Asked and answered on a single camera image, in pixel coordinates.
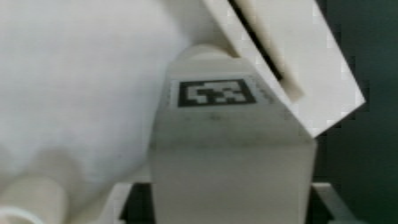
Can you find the white square tabletop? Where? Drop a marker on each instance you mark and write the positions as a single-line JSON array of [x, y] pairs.
[[85, 53]]

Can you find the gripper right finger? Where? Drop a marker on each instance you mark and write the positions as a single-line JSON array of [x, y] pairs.
[[336, 206]]

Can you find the white table leg front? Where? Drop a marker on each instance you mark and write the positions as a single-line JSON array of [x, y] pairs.
[[231, 153]]

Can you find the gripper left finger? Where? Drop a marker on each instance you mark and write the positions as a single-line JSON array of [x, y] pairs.
[[128, 206]]

